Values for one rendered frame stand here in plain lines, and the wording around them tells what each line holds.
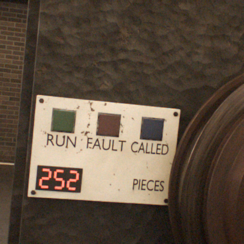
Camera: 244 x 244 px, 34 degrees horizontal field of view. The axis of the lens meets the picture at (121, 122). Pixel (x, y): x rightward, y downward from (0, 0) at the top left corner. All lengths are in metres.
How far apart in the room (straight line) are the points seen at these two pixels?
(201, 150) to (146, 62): 0.22
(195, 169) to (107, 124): 0.18
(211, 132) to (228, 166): 0.06
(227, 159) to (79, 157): 0.26
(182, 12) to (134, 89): 0.17
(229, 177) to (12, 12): 6.37
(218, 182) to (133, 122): 0.20
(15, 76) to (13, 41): 0.56
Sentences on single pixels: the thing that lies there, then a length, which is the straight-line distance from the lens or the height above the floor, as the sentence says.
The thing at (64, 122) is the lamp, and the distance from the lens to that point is 0.70.
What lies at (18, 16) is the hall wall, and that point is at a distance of 6.82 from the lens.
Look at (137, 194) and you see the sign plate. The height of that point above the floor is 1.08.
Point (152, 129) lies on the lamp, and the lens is 0.71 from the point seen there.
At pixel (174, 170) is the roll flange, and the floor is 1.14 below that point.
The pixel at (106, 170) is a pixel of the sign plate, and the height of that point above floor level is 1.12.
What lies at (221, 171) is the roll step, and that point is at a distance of 0.61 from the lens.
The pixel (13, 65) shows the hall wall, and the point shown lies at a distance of 6.73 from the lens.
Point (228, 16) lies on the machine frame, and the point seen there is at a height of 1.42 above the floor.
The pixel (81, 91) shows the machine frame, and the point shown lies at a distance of 0.72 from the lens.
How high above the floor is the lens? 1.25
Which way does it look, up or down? 3 degrees down
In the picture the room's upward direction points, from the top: 6 degrees clockwise
